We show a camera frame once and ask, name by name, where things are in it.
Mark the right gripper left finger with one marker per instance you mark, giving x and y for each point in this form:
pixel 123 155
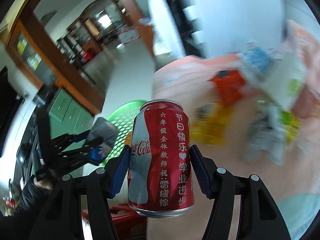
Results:
pixel 60 217

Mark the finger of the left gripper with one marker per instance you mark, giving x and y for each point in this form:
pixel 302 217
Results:
pixel 67 161
pixel 63 141

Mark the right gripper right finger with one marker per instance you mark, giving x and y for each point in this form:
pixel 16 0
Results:
pixel 260 217

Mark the red cola can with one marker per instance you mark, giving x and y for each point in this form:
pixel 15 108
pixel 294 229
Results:
pixel 160 183

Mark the yellow green drink box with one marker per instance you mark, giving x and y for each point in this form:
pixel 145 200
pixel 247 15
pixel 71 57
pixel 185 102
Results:
pixel 292 126

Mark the yellow energy drink bottle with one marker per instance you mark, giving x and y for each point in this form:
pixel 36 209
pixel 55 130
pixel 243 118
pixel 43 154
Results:
pixel 307 104

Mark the orange snack wrapper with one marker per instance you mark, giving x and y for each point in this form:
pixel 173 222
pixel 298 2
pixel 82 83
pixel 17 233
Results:
pixel 231 86

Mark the white paper cup green logo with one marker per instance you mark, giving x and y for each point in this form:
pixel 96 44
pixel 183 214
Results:
pixel 283 82

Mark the blue white milk carton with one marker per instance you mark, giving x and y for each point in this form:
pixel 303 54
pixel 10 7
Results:
pixel 256 58

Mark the crushed blue silver can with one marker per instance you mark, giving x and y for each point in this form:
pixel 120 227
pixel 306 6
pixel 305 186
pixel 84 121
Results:
pixel 105 134

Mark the person's left forearm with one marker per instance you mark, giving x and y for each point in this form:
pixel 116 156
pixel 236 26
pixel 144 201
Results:
pixel 21 223

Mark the person's left hand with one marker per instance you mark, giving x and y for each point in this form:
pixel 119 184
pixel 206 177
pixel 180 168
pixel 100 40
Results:
pixel 44 184

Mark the green lower cabinet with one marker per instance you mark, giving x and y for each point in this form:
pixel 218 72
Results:
pixel 67 115

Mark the green plastic basket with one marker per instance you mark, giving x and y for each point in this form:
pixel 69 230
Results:
pixel 123 118

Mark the red plastic stool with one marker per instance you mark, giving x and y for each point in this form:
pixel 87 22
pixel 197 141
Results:
pixel 117 222

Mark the pink patterned towel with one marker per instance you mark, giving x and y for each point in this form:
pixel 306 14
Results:
pixel 295 184

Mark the yellow crumpled wrapper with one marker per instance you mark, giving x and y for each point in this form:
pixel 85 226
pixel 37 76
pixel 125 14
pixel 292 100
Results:
pixel 210 123

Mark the pink polka dot play tent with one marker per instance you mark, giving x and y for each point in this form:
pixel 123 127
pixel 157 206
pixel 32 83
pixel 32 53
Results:
pixel 127 34

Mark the white microwave oven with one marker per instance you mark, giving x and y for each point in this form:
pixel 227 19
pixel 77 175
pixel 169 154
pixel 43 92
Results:
pixel 212 28

